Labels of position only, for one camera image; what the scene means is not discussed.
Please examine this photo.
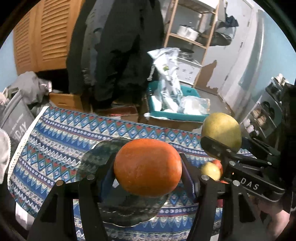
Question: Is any red apple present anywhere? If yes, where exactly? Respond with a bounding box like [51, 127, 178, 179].
[211, 159, 223, 175]

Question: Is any large orange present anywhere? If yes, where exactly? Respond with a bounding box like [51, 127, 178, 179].
[113, 138, 182, 197]

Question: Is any person's right hand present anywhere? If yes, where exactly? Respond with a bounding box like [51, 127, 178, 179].
[250, 196, 290, 240]

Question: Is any grey shoe rack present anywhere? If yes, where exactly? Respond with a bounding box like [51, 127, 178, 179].
[241, 73, 289, 147]

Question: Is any clear plastic bag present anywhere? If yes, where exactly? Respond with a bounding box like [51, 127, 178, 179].
[178, 95, 210, 115]

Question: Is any dark glass plate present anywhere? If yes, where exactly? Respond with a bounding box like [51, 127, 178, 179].
[76, 138, 168, 227]

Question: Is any teal plastic bin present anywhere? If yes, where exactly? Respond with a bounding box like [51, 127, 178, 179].
[147, 81, 210, 122]

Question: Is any white printed bag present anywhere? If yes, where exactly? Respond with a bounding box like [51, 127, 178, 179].
[148, 48, 183, 113]

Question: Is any blue patterned tablecloth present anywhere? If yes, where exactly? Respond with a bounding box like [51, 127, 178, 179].
[8, 107, 212, 240]

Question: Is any white patterned storage box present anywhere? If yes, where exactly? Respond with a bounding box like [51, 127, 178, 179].
[177, 57, 203, 85]

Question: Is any brown cardboard box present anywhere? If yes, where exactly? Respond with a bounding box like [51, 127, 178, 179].
[138, 98, 203, 132]

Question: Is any white towel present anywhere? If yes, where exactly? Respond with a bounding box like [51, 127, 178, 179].
[0, 129, 11, 184]

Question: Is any steel pot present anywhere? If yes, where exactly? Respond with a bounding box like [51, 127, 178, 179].
[178, 48, 194, 61]

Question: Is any grey tote bag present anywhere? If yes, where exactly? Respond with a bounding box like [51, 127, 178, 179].
[1, 90, 35, 143]

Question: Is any wooden drawer box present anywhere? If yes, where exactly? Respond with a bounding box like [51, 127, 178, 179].
[49, 92, 83, 111]

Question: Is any dark hanging umbrella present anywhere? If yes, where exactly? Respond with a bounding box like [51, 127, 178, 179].
[224, 15, 239, 28]

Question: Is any wooden shelf unit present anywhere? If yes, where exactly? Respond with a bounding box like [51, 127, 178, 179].
[162, 0, 220, 88]

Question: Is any grey crumpled clothing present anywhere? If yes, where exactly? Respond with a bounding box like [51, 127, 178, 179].
[8, 71, 52, 117]

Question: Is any black hanging coat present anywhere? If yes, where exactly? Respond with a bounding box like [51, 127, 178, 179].
[66, 1, 164, 108]

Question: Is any wooden louvered closet door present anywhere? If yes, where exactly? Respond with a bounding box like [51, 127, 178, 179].
[13, 0, 85, 75]

